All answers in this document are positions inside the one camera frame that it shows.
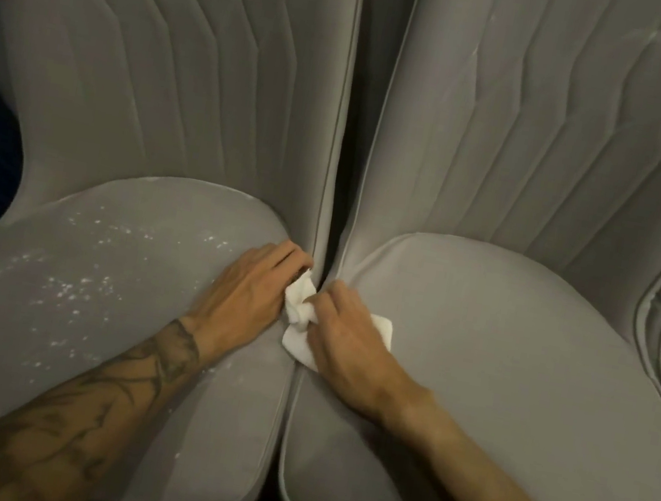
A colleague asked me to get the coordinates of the person's right hand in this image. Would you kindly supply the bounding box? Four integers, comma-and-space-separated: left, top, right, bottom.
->
287, 275, 450, 433

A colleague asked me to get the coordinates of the person's left hand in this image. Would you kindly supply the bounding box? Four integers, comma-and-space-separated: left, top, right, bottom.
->
178, 225, 317, 371

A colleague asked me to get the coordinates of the white cloth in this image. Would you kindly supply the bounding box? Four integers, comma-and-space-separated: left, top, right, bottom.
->
274, 268, 402, 384

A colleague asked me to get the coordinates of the person's left forearm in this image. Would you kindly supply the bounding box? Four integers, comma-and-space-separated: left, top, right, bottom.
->
0, 290, 232, 501

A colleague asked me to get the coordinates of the grey upholstered chair with dust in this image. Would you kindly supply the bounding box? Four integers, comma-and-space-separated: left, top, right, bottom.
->
0, 0, 367, 501

